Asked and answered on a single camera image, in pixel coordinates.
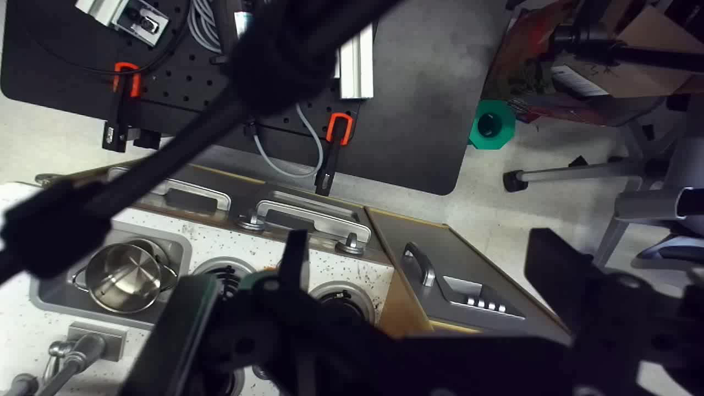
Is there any green tape roll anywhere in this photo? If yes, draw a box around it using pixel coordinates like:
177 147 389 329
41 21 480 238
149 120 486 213
468 98 516 151

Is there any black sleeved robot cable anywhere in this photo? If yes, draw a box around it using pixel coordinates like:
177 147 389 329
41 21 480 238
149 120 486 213
0 0 404 286

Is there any grey toy sink basin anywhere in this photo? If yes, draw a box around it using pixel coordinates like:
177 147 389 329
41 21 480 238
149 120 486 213
28 222 195 337

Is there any small steel pot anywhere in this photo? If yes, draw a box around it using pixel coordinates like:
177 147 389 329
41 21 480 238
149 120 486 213
68 238 182 318

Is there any black round stove burner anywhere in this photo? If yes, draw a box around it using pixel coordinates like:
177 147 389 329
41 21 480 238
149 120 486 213
190 254 254 294
306 280 377 326

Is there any brown cardboard sheet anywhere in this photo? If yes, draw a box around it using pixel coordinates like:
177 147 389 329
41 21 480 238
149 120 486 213
600 5 704 100

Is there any silver oven door handle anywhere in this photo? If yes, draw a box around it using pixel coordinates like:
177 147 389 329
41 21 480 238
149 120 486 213
254 192 348 238

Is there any silver stove knob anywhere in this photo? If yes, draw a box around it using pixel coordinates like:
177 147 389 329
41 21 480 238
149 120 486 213
340 230 366 258

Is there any wooden toy kitchen unit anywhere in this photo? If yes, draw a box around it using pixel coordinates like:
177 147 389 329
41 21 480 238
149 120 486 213
0 161 576 396

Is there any black perforated breadboard table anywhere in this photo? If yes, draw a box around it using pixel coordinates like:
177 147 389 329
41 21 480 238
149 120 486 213
0 0 509 198

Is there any grey toy fridge door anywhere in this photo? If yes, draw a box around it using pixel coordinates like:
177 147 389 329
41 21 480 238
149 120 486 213
362 206 576 348

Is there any silver toy faucet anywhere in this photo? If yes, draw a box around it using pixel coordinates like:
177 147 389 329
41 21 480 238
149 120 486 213
0 321 112 396

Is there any grey office chair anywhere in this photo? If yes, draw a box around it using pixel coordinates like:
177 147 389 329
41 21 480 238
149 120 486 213
502 94 704 272

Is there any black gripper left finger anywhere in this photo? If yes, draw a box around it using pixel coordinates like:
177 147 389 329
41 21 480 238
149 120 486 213
122 227 314 396

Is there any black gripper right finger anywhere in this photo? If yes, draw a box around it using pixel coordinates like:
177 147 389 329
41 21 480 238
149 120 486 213
526 227 704 396

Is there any silver fridge door handle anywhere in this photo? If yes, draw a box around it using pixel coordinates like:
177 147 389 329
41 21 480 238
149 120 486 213
397 239 439 293

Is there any red patterned bag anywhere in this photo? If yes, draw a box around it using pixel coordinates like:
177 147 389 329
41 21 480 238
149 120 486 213
483 0 590 125

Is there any grey cable coil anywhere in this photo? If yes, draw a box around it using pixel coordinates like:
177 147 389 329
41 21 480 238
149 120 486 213
184 0 238 55

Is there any silver metal mounting bracket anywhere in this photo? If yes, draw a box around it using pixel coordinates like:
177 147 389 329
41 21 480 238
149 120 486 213
73 0 172 48

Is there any grey looped cable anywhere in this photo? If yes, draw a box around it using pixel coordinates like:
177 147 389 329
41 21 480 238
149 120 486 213
243 100 329 182

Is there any orange black bar clamp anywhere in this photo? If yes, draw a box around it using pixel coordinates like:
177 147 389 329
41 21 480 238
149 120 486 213
100 60 163 153
314 109 359 198

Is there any black tripod pole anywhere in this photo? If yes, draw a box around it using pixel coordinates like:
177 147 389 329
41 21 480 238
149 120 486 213
551 26 704 74

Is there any long aluminium extrusion rail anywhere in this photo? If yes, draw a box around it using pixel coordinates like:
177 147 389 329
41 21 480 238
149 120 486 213
334 21 377 100

